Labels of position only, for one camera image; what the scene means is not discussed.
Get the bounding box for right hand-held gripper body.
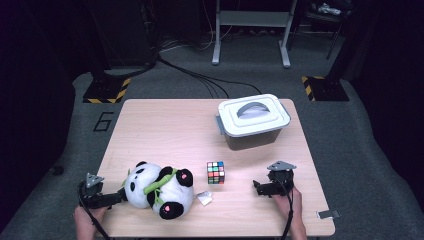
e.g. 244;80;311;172
266;160;297;197

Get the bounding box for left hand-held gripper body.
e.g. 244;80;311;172
78;172;111;210

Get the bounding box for panda plush toy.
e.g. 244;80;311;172
121;160;195;221

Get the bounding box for colourful puzzle cube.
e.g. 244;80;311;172
206;161;226;185

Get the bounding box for clear brown storage box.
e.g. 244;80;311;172
214;114;284;152

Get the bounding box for white lid with grey handle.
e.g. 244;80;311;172
217;93;292;138

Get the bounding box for person's left hand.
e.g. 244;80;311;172
73;204;110;240

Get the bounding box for person's right hand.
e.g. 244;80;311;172
272;186;304;231

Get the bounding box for white paper tag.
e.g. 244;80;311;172
195;190;214;207

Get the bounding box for grey tape strip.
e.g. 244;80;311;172
316;209;341;220

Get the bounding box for black yellow striped base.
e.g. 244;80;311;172
82;77;132;105
301;75;351;103

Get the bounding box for dark cabinet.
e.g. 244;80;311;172
83;0;159;69

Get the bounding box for dark chair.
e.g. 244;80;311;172
293;0;355;62

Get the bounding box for white metal stand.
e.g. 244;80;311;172
211;0;300;70

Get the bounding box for white crumpled cloth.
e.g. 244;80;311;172
315;2;343;16

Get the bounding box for left hand-held gripper cable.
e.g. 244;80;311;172
77;181;113;240

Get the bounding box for hand-held gripper cable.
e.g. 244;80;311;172
77;181;113;240
271;176;296;240

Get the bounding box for right hand-held gripper cable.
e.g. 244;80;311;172
271;176;296;240

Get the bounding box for black floor cable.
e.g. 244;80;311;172
156;54;264;96
173;68;232;100

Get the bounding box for white floor cables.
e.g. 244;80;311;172
159;28;234;54

